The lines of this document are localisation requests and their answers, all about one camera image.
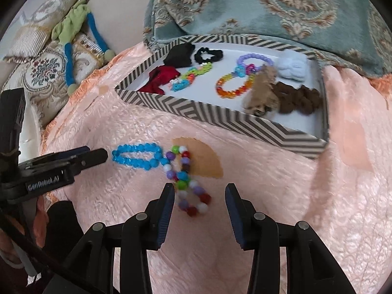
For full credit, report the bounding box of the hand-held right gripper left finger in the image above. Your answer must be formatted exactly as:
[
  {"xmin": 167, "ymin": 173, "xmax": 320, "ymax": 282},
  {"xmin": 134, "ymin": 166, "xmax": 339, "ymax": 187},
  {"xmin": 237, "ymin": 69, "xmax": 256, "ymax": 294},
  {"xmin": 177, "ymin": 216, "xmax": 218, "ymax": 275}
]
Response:
[{"xmin": 66, "ymin": 183, "xmax": 176, "ymax": 294}]

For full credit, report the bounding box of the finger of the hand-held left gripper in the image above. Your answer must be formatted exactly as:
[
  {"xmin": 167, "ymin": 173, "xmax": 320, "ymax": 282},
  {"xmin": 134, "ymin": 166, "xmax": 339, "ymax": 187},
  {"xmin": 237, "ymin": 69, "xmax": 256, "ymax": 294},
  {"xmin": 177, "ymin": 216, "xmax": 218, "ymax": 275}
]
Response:
[
  {"xmin": 39, "ymin": 146, "xmax": 91, "ymax": 163},
  {"xmin": 71, "ymin": 148, "xmax": 109, "ymax": 177}
]

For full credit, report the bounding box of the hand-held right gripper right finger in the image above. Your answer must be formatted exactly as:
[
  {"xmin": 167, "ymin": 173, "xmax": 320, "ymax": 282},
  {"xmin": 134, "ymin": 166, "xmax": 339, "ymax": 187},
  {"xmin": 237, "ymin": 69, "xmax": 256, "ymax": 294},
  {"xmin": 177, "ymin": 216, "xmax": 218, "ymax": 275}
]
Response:
[{"xmin": 225, "ymin": 183, "xmax": 346, "ymax": 294}]

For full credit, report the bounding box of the mixed colour bead bracelet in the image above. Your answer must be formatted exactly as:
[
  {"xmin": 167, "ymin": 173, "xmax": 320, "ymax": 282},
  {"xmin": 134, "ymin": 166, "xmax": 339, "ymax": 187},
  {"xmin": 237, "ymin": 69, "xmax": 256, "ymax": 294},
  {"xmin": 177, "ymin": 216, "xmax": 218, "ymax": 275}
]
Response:
[{"xmin": 165, "ymin": 145, "xmax": 212, "ymax": 217}]

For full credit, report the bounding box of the blue bead bracelet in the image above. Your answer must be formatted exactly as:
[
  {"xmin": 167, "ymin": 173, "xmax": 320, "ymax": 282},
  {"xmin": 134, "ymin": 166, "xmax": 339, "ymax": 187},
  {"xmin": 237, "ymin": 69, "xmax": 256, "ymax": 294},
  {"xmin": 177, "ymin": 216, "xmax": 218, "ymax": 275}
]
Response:
[{"xmin": 112, "ymin": 142, "xmax": 170, "ymax": 171}]

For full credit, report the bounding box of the chevron striped cardboard box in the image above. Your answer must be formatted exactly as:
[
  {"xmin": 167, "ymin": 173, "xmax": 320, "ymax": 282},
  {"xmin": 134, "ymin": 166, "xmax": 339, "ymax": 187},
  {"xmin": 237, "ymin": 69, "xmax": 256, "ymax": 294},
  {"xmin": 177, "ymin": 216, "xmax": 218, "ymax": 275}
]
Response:
[{"xmin": 114, "ymin": 35, "xmax": 330, "ymax": 160}]

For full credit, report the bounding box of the rainbow orange bead bracelet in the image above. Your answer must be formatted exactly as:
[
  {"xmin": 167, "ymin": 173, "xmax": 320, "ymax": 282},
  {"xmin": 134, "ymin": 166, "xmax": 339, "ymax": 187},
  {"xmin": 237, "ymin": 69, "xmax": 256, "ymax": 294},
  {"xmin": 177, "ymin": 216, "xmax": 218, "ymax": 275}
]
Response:
[{"xmin": 216, "ymin": 64, "xmax": 256, "ymax": 99}]

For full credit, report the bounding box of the black fabric hair clip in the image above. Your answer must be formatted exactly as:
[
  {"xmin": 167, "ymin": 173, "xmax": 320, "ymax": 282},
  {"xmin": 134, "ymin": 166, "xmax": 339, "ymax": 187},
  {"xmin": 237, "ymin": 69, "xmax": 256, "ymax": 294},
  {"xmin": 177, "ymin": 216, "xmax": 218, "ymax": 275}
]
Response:
[{"xmin": 164, "ymin": 43, "xmax": 196, "ymax": 68}]

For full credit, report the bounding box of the black scrunchie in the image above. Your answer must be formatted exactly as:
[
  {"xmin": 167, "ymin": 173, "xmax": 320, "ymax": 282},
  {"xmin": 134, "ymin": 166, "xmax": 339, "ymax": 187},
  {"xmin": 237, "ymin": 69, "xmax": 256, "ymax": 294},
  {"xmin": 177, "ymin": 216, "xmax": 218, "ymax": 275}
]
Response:
[{"xmin": 194, "ymin": 47, "xmax": 224, "ymax": 65}]

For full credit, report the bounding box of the purple bead bracelet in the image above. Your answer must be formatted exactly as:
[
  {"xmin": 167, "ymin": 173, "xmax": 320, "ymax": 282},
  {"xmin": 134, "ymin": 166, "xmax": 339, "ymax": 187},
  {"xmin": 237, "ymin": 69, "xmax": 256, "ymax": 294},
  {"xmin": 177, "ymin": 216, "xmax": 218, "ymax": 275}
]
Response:
[{"xmin": 237, "ymin": 53, "xmax": 273, "ymax": 74}]

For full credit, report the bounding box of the pink quilted blanket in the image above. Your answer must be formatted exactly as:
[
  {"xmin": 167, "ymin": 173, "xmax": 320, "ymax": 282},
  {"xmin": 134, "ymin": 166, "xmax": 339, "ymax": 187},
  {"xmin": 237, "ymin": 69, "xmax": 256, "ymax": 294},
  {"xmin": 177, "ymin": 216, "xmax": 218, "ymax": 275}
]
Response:
[{"xmin": 40, "ymin": 41, "xmax": 392, "ymax": 294}]

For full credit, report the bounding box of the tan fan-shaped patch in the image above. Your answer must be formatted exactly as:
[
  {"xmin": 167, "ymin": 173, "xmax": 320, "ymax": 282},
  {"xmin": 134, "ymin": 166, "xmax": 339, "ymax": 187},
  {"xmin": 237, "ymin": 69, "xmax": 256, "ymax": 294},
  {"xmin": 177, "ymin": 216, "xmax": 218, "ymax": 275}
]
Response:
[{"xmin": 171, "ymin": 137, "xmax": 223, "ymax": 179}]

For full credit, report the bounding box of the beige floral cushion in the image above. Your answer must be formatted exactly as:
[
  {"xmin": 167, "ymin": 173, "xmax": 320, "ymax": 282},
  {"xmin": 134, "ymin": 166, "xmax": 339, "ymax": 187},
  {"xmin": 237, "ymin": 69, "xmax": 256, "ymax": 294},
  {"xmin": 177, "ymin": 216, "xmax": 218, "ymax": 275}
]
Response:
[{"xmin": 0, "ymin": 0, "xmax": 117, "ymax": 127}]

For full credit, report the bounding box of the red scrunchie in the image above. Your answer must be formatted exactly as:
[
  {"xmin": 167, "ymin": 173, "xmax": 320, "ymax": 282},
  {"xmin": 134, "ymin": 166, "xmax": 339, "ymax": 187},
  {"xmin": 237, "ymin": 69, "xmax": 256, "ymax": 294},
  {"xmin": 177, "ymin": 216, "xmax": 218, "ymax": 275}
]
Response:
[{"xmin": 136, "ymin": 66, "xmax": 181, "ymax": 95}]

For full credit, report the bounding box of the green and blue plush toy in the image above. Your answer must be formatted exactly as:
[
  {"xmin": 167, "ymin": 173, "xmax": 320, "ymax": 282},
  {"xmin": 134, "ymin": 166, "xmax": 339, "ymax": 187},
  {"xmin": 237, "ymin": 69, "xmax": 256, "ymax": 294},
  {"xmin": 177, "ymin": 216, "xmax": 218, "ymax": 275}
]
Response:
[{"xmin": 51, "ymin": 0, "xmax": 116, "ymax": 96}]

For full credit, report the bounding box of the brown scrunchie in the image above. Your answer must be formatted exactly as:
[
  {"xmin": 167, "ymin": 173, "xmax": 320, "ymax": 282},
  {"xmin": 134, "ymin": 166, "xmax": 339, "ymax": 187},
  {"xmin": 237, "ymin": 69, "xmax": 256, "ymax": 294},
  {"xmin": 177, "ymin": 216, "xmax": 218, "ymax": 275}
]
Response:
[{"xmin": 271, "ymin": 81, "xmax": 323, "ymax": 116}]

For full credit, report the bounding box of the plain cream pillow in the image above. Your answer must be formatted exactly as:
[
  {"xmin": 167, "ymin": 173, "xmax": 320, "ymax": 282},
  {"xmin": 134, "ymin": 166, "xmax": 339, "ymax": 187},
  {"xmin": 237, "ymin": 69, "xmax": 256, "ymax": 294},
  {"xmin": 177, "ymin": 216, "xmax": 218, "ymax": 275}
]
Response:
[{"xmin": 89, "ymin": 0, "xmax": 154, "ymax": 56}]

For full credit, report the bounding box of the teal damask blanket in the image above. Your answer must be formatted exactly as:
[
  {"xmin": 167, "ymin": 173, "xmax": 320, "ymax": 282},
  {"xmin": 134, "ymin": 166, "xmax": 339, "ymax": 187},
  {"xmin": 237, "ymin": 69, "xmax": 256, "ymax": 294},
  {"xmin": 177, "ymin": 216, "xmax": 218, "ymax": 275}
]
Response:
[{"xmin": 143, "ymin": 0, "xmax": 392, "ymax": 111}]

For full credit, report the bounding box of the black cable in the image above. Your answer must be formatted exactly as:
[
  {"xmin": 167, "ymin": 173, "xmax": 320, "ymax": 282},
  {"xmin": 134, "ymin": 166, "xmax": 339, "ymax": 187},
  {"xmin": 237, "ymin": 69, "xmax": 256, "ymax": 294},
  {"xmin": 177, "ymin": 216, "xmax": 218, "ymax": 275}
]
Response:
[{"xmin": 0, "ymin": 211, "xmax": 103, "ymax": 294}]

